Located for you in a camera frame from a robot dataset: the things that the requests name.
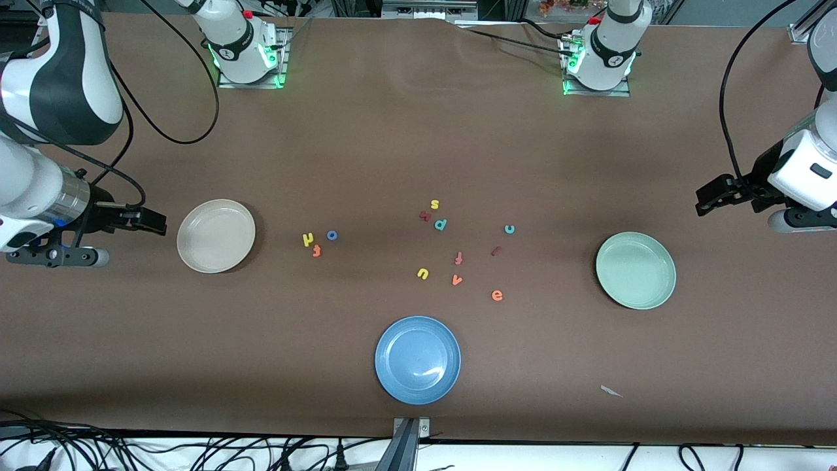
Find brown table cover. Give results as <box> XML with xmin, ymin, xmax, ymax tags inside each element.
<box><xmin>0</xmin><ymin>12</ymin><xmax>837</xmax><ymax>447</ymax></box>

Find orange artificial flowers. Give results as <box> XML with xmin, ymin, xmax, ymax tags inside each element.
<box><xmin>539</xmin><ymin>0</ymin><xmax>606</xmax><ymax>17</ymax></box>

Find pale green plate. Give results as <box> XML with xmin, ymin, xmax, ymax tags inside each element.
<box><xmin>595</xmin><ymin>232</ymin><xmax>677</xmax><ymax>310</ymax></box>

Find blue plate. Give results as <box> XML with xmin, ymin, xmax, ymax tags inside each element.
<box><xmin>375</xmin><ymin>316</ymin><xmax>462</xmax><ymax>406</ymax></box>

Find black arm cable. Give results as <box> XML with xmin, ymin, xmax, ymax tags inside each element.
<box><xmin>0</xmin><ymin>0</ymin><xmax>221</xmax><ymax>209</ymax></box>
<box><xmin>718</xmin><ymin>0</ymin><xmax>785</xmax><ymax>194</ymax></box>

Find tangled black floor cables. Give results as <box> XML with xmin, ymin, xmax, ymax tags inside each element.
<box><xmin>0</xmin><ymin>407</ymin><xmax>393</xmax><ymax>471</ymax></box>

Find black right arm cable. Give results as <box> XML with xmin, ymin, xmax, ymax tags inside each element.
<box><xmin>0</xmin><ymin>0</ymin><xmax>221</xmax><ymax>209</ymax></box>

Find beige brown plate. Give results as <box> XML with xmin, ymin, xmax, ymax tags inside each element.
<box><xmin>177</xmin><ymin>199</ymin><xmax>256</xmax><ymax>273</ymax></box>

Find grey power strip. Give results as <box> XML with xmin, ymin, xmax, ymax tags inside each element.
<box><xmin>383</xmin><ymin>0</ymin><xmax>478</xmax><ymax>20</ymax></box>

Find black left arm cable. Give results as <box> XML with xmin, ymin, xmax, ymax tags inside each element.
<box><xmin>718</xmin><ymin>0</ymin><xmax>785</xmax><ymax>194</ymax></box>

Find aluminium frame profile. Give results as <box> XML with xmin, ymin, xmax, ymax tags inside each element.
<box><xmin>788</xmin><ymin>0</ymin><xmax>837</xmax><ymax>44</ymax></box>

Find grey metal camera mount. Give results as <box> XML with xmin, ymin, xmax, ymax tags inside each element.
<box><xmin>376</xmin><ymin>417</ymin><xmax>432</xmax><ymax>471</ymax></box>

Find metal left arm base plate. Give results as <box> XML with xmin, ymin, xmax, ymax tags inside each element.
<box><xmin>561</xmin><ymin>36</ymin><xmax>632</xmax><ymax>98</ymax></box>

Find black base cable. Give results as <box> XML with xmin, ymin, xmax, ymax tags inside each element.
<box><xmin>458</xmin><ymin>18</ymin><xmax>579</xmax><ymax>60</ymax></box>

